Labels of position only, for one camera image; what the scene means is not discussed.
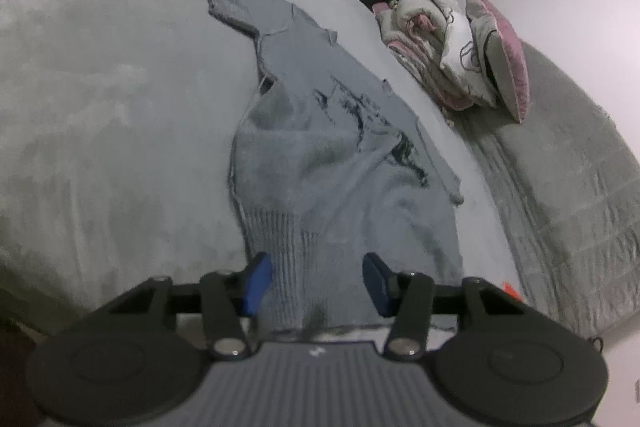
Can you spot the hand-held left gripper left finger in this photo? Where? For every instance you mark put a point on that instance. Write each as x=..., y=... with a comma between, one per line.
x=257, y=284

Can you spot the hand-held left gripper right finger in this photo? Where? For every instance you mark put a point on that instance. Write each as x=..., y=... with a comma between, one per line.
x=377, y=287

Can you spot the grey knit sweater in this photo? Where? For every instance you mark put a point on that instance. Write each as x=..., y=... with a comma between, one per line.
x=310, y=167

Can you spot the small orange object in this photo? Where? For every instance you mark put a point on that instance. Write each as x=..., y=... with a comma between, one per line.
x=511, y=288

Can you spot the grey quilted blanket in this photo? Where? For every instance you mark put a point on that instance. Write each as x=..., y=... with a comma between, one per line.
x=565, y=157

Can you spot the folded pink white quilt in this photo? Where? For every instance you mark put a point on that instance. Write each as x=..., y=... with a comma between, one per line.
x=415, y=42

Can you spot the white printed pillow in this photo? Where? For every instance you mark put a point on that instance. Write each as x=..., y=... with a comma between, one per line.
x=462, y=42

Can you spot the pink grey pillow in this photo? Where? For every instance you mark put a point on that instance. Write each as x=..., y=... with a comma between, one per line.
x=507, y=52

